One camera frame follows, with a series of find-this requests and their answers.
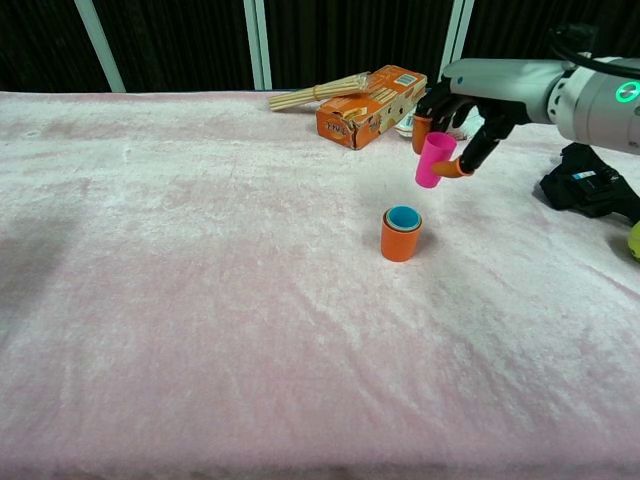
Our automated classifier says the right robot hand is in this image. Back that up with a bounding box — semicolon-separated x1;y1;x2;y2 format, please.
412;58;557;180

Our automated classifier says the pink plastic cup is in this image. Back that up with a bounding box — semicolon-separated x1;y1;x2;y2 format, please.
414;131;458;190

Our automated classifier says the light blue plastic cup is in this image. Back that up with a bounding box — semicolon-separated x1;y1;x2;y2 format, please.
387;205;420;232

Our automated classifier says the silver snack bag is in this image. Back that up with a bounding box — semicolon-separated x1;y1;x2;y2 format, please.
394;107;484;141

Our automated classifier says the orange cardboard box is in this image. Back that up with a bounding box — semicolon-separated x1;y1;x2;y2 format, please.
315;64;429;151

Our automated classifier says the orange plastic cup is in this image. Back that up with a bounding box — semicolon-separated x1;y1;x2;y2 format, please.
380;205;424;263

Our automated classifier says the bundle of wooden sticks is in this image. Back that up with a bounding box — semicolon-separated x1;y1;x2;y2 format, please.
268;71;374;112

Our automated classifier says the black pleated curtain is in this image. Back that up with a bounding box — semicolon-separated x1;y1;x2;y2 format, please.
0;0;640;94

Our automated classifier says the pink plush cloth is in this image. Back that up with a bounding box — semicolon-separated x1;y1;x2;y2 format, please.
0;89;640;480

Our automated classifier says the white partition post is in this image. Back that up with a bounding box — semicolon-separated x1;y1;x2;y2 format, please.
437;0;475;84
243;0;274;91
74;0;126;94

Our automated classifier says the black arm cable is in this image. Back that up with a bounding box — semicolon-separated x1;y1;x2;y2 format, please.
547;24;640;79

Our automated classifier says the black strap device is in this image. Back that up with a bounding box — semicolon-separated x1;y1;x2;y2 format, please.
538;142;640;224

